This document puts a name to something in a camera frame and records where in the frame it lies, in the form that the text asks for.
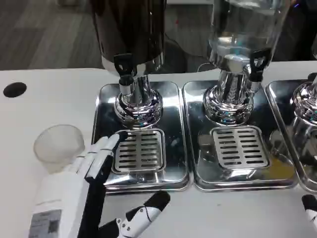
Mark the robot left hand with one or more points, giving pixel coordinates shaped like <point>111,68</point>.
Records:
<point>59,203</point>

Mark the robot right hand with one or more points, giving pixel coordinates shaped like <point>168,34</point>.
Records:
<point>311,213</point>

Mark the clear ribbed glass cup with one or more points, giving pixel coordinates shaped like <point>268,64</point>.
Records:
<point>58,146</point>

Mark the steel drip tray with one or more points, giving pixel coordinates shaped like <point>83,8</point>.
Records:
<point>272,138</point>
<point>282,99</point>
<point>173,119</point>

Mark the chrome drink dispenser base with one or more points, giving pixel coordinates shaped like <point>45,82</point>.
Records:
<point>307,101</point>

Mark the black round counter grommet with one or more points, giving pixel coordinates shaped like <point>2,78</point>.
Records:
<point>15,89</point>

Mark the black dispenser tap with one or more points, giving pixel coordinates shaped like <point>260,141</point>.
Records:
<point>123,67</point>
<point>258,64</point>

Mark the dark coffee drink dispenser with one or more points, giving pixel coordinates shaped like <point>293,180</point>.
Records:
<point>128,29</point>

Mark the clear water drink dispenser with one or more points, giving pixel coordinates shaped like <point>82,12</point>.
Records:
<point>245,29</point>

